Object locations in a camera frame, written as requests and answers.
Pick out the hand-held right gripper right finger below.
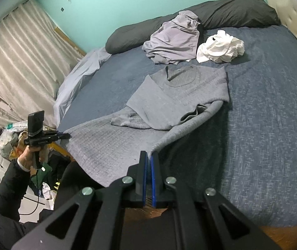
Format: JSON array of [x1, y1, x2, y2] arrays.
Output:
[[150, 153, 282, 250]]

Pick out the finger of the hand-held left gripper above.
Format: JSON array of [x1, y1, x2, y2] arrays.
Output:
[[49, 133, 71, 140]]

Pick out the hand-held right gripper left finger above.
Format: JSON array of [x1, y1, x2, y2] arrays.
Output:
[[11, 150, 148, 250]]

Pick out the grey knit sweater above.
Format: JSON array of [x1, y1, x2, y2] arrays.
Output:
[[65, 65, 229, 188]]

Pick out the person's left forearm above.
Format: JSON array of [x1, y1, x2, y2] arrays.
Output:
[[0, 158, 31, 250]]

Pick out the person's left hand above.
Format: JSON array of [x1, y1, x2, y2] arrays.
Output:
[[17, 146, 48, 172]]

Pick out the crumpled plastic bags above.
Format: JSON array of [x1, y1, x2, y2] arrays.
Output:
[[0, 121, 31, 159]]

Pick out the green bag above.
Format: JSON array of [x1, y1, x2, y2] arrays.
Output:
[[30, 163, 52, 188]]

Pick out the beige curtain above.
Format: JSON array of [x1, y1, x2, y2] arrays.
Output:
[[0, 0, 86, 136]]

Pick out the blue flecked bed blanket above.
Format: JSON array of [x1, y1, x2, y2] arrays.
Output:
[[58, 25, 297, 227]]

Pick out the dark grey pillow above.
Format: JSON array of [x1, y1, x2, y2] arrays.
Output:
[[190, 0, 281, 30], [105, 18, 180, 55]]

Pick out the lilac grey garment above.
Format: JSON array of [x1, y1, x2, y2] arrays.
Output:
[[141, 10, 201, 65]]

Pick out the white crumpled garment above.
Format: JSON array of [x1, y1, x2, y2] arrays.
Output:
[[196, 30, 245, 63]]

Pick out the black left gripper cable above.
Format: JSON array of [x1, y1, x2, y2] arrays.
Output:
[[19, 172, 47, 215]]

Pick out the wooden wall trim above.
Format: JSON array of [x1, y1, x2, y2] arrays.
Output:
[[54, 27, 87, 57]]

